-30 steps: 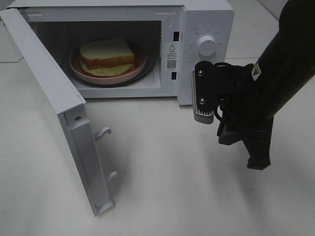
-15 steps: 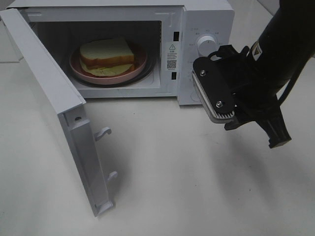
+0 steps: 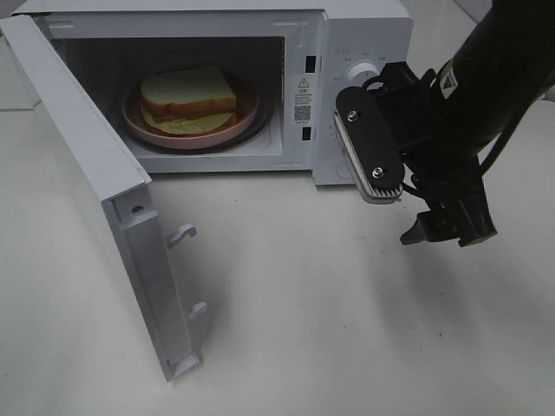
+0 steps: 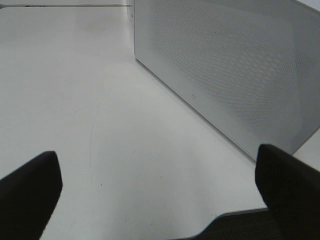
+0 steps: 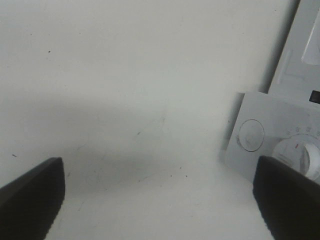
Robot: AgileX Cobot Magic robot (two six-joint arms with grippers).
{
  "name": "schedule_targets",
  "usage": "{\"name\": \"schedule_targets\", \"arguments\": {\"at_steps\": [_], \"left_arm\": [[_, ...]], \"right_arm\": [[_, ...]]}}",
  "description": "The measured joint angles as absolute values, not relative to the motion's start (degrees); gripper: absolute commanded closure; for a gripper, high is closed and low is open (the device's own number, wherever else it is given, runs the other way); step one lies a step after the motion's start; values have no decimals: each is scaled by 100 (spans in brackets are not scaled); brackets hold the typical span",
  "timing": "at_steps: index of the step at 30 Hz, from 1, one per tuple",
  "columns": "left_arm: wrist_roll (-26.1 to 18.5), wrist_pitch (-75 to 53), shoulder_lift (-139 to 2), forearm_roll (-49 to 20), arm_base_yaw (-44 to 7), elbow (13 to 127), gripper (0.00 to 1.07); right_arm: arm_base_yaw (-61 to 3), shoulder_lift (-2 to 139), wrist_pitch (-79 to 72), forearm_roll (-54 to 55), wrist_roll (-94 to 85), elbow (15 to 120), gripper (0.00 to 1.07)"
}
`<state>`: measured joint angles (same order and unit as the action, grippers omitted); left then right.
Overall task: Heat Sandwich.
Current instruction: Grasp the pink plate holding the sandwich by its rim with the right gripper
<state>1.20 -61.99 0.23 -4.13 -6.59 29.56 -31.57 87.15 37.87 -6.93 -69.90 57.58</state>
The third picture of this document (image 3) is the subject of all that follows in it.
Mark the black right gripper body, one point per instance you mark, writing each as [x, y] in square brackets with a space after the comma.
[425, 138]

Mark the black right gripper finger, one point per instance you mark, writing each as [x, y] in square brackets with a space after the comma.
[397, 74]
[457, 209]

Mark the pink round plate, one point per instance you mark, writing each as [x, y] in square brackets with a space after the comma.
[244, 92]

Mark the white bread sandwich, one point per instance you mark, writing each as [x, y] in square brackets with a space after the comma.
[187, 94]

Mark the white microwave door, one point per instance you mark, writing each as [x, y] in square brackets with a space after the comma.
[120, 185]

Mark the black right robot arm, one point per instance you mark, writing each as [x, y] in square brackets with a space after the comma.
[501, 69]

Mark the upper white microwave knob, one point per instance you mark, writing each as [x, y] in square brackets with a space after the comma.
[360, 72]

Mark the white adjacent table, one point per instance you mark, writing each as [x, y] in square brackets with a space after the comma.
[440, 28]

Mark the white microwave oven body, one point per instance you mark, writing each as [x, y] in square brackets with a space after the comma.
[295, 53]

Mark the glass microwave turntable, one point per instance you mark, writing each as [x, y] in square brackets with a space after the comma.
[256, 125]

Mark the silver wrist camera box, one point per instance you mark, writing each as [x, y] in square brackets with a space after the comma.
[368, 146]

